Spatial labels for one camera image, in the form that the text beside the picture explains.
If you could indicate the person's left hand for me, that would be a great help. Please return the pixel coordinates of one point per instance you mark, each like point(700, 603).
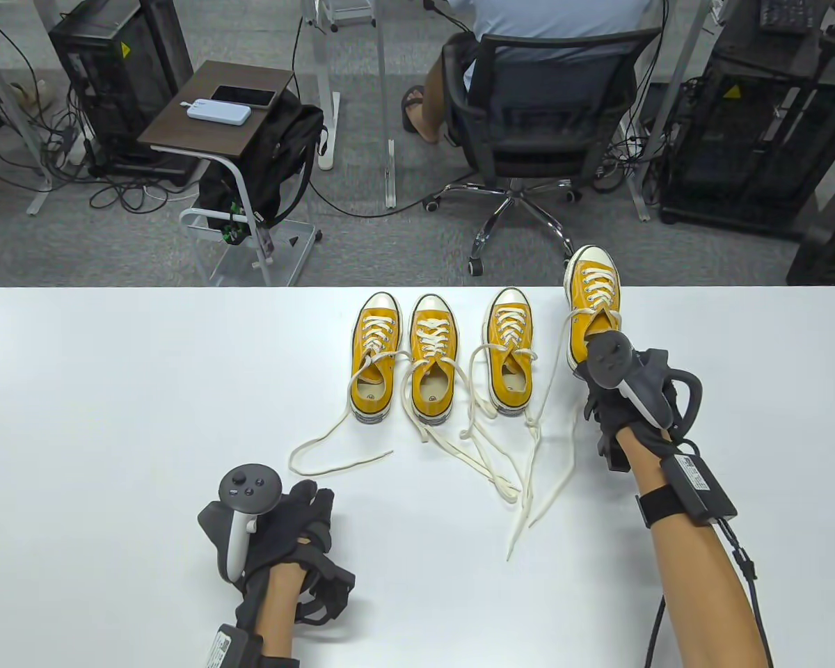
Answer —
point(292, 529)

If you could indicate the person's right hand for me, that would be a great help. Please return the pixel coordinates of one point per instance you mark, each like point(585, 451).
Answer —
point(609, 410)

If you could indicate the white shoe lace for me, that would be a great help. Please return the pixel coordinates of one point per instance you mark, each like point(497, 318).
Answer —
point(597, 292)
point(374, 341)
point(433, 341)

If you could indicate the yellow sneaker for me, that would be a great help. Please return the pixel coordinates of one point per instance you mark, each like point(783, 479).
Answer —
point(509, 330)

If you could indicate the person's right forearm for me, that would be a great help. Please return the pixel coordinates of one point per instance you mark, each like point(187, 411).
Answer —
point(696, 570)

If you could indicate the person's left forearm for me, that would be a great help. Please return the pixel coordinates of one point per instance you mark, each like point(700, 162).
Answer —
point(278, 609)

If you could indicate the dark grey handheld controller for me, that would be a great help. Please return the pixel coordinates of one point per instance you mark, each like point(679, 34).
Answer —
point(249, 487)
point(616, 358)

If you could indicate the white desk leg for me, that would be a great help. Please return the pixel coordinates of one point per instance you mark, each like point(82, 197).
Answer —
point(40, 200)
point(323, 69)
point(390, 174)
point(639, 188)

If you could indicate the black mesh office chair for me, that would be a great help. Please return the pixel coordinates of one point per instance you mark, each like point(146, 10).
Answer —
point(543, 156)

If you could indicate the green backpack charm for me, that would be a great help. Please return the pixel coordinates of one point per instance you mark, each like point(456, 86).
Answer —
point(233, 229)

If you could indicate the black backpack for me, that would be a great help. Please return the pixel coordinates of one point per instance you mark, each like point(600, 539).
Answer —
point(278, 160)

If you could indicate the brown top side table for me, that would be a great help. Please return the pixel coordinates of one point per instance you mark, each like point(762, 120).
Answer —
point(202, 132)

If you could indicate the pale blue power bank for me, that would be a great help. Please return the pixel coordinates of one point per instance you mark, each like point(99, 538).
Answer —
point(218, 113)

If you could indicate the black keyboard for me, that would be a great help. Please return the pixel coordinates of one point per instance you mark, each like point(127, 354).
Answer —
point(786, 17)

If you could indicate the black smartphone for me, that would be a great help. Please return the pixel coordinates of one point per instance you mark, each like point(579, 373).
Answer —
point(243, 96)

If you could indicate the white rolling cart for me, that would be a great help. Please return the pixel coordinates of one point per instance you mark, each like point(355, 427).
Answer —
point(348, 10)

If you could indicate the black computer tower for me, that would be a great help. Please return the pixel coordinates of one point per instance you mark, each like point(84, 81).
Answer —
point(125, 76)

